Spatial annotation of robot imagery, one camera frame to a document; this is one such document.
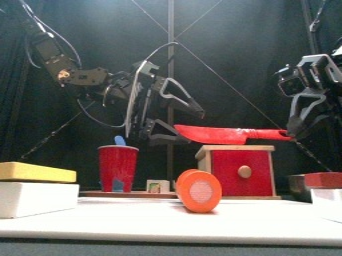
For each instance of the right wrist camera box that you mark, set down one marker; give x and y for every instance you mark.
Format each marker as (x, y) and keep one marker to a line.
(292, 81)

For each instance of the small white picture cube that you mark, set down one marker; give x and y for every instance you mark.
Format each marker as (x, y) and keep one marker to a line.
(158, 186)

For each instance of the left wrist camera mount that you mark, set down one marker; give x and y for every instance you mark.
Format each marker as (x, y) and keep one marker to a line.
(148, 68)

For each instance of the small metal container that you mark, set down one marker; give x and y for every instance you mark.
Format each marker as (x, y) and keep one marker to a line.
(297, 186)

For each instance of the white cutting board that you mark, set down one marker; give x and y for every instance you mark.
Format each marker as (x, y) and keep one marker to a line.
(134, 223)

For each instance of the orange round disc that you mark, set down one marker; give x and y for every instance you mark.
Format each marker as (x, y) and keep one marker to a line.
(201, 191)

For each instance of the red plastic cup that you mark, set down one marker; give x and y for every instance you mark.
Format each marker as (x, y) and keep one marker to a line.
(118, 166)

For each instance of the red wooden drawer box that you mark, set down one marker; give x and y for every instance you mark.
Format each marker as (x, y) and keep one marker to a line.
(241, 160)

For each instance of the vertical metal frame pole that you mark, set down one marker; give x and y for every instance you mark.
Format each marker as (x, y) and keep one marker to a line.
(170, 26)

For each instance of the red toy knife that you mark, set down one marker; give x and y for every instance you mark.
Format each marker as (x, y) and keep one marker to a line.
(214, 134)

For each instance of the dark slanted frame strut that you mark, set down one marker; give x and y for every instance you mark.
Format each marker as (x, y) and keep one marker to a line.
(309, 20)

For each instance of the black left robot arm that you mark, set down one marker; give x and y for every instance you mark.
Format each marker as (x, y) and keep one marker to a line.
(51, 55)

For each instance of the blue stick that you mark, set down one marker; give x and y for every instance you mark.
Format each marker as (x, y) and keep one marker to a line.
(120, 140)

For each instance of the yellow sponge block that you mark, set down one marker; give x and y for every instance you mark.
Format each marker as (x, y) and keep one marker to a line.
(31, 172)

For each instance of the brown wooden board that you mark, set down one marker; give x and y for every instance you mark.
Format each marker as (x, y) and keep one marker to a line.
(134, 194)

